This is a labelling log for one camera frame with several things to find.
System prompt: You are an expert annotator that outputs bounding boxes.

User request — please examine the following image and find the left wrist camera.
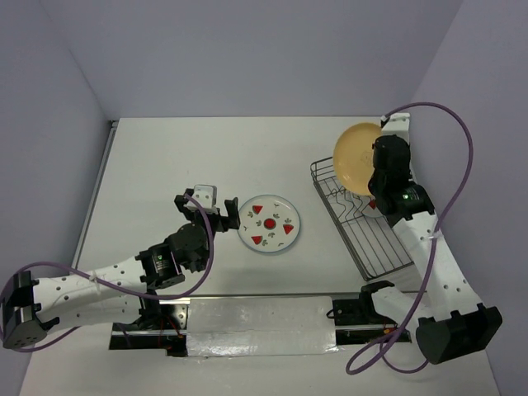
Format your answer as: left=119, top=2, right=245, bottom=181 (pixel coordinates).
left=191, top=184, right=217, bottom=213

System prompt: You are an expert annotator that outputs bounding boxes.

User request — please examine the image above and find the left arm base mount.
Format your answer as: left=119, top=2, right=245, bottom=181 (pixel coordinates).
left=109, top=299, right=190, bottom=357

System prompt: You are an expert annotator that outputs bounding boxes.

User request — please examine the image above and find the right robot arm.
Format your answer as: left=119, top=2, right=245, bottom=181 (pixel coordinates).
left=358, top=134, right=502, bottom=365

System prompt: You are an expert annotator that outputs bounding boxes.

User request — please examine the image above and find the wire dish rack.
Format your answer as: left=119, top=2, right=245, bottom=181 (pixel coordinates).
left=310, top=157, right=413, bottom=281

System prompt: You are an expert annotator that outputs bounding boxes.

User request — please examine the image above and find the silver taped panel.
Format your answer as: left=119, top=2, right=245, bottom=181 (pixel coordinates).
left=186, top=296, right=338, bottom=357

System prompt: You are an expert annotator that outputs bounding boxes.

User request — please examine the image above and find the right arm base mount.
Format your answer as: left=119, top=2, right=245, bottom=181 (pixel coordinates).
left=326, top=280, right=398, bottom=347

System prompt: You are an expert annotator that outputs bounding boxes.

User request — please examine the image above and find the yellow plate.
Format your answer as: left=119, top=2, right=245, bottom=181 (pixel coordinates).
left=332, top=122, right=381, bottom=196

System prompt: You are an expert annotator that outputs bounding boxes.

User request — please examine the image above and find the white strawberry plate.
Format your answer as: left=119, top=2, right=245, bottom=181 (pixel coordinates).
left=238, top=195, right=301, bottom=254
left=359, top=196, right=384, bottom=219

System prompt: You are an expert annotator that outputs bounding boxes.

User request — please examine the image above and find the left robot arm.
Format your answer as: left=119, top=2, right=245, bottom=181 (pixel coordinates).
left=1, top=185, right=240, bottom=353

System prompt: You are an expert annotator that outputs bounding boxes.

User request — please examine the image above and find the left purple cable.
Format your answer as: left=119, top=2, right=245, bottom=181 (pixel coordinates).
left=7, top=193, right=216, bottom=353

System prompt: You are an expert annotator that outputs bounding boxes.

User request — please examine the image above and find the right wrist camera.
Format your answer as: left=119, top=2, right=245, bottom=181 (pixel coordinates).
left=380, top=112, right=411, bottom=144

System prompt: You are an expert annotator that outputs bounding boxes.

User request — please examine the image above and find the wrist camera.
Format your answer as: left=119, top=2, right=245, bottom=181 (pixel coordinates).
left=191, top=184, right=217, bottom=213
left=380, top=112, right=411, bottom=144

